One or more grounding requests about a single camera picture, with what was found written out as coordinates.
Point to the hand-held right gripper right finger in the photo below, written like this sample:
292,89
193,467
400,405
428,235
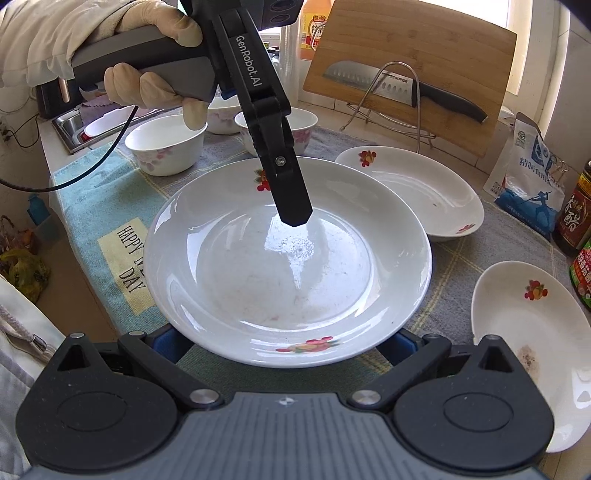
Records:
401,348

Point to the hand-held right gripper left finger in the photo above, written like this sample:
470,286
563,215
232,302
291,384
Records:
168,348

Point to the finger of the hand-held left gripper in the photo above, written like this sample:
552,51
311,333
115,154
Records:
288,194

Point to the white bowl faint print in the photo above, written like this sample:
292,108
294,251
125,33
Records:
224,121

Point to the white bowl pink flower print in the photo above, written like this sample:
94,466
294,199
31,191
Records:
302,122

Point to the large white floral plate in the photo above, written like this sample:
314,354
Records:
231,277

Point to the white bowl pale flower print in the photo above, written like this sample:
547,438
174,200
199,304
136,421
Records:
161,152

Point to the stained white floral plate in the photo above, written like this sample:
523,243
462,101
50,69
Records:
521,314

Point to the person's left hand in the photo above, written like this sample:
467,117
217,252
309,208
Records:
157,92

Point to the tall clear plastic wrap roll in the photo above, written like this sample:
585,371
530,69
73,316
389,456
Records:
288,64

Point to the orange cooking wine bottle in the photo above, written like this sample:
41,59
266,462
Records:
311,32

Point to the grey checked mat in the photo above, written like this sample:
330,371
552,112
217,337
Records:
461,258

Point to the person's white clothing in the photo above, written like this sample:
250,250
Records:
18,369

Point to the blue printed towel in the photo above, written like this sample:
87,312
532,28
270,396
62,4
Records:
87,217

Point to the yellow plastic bag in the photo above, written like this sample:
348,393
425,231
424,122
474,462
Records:
23,272

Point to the bamboo cutting board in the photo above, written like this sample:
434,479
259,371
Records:
415,41

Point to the steel sink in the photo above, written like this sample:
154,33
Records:
67,124

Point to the small blue plastic bottle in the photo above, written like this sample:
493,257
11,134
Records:
38,210

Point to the red-labelled jar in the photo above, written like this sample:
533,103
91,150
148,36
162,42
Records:
582,272

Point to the dark appliance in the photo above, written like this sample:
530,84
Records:
48,99

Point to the white and blue salt bag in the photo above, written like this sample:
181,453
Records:
526,184

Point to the dark vinegar bottle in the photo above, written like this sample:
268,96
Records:
572,212

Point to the metal binder clip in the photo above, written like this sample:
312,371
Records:
559,168

